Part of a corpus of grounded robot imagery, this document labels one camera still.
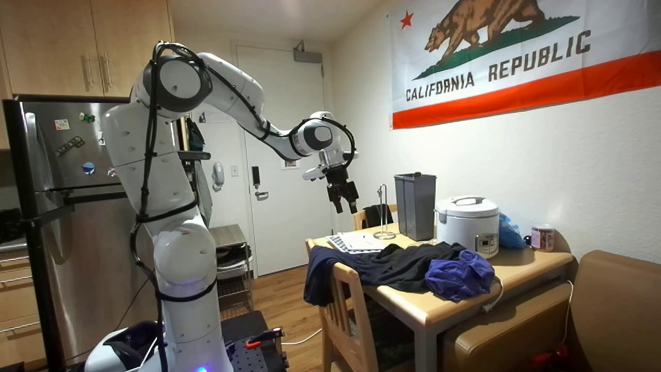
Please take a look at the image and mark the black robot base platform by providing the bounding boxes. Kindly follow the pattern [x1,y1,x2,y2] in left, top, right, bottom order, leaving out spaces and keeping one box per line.
[218,307,290,372]

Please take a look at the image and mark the California Republic flag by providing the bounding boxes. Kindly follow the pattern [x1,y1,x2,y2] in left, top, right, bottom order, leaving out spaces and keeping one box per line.
[391,0,661,133]

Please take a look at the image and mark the gray door closer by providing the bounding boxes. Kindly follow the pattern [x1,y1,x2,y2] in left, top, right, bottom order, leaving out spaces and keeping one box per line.
[290,41,325,66]

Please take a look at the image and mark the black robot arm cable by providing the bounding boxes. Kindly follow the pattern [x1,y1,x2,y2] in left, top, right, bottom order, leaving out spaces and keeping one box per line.
[124,40,209,372]

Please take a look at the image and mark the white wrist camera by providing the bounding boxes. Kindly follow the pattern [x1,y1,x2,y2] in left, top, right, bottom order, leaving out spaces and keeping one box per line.
[302,166,328,183]

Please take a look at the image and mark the red object on floor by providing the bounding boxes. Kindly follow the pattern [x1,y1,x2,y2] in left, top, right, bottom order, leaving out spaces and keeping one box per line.
[529,345,574,372]

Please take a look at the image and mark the blue plastic bag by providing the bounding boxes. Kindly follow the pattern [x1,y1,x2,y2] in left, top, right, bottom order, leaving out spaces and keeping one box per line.
[497,213,529,252]

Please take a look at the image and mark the white floor cable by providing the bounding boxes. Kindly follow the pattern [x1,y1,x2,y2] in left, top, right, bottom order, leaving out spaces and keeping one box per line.
[281,327,325,350]

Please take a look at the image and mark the gray metal shelf cart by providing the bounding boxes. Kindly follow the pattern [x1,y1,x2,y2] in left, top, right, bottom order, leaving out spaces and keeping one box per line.
[209,224,258,318]

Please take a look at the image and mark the wooden kitchen drawer unit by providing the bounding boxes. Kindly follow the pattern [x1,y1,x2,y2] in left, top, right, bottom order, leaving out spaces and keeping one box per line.
[0,235,48,369]

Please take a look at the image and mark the pink jar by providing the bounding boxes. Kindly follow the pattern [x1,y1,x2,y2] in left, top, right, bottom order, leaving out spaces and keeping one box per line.
[526,226,558,252]

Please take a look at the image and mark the white rice cooker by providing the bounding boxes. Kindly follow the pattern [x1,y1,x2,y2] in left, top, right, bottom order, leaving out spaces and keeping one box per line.
[436,195,502,260]

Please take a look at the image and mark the purple crumpled cloth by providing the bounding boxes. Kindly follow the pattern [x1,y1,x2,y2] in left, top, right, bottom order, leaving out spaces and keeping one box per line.
[422,248,499,304]

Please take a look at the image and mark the stainless steel refrigerator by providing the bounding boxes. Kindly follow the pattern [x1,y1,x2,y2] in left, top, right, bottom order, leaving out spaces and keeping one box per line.
[1,95,165,368]

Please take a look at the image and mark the dark door handle lock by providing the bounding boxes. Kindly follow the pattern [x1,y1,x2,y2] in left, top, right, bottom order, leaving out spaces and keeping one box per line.
[247,164,271,202]

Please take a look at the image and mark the gray plastic bin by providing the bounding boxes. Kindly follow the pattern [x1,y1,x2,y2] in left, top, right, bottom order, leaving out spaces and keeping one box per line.
[392,171,438,244]

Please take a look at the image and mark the orange handled clamp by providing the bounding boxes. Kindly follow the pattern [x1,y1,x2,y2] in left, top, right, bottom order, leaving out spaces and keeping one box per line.
[242,327,284,351]

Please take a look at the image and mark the wooden chair with black seatback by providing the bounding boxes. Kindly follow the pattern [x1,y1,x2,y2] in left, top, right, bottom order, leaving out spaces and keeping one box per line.
[351,202,400,231]

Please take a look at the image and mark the wooden box container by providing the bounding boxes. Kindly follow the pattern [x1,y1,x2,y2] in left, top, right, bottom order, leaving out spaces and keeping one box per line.
[440,279,574,372]

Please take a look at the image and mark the wooden wall cabinet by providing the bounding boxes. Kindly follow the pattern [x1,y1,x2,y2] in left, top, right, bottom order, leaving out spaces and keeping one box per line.
[0,0,176,100]

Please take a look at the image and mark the light wooden dining table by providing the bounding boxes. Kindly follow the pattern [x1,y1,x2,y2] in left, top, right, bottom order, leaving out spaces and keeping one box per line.
[304,224,577,372]

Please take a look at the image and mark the white entry door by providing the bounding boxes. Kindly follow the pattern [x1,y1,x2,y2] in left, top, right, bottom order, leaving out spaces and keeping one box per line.
[234,45,341,279]

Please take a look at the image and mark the brown armchair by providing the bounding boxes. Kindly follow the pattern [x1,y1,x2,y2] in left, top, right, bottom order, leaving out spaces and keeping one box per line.
[570,248,661,372]

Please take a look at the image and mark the wooden slat-back chair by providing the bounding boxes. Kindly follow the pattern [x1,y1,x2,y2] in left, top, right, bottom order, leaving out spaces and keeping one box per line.
[317,260,416,372]

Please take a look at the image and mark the black jersey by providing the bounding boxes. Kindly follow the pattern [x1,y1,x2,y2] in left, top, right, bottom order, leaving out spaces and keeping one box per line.
[302,239,471,309]

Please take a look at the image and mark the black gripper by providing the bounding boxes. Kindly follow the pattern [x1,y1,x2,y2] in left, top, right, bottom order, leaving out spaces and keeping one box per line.
[322,164,361,214]

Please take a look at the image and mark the white wall intercom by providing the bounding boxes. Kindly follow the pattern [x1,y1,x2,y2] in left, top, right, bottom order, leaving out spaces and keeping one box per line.
[211,162,227,195]

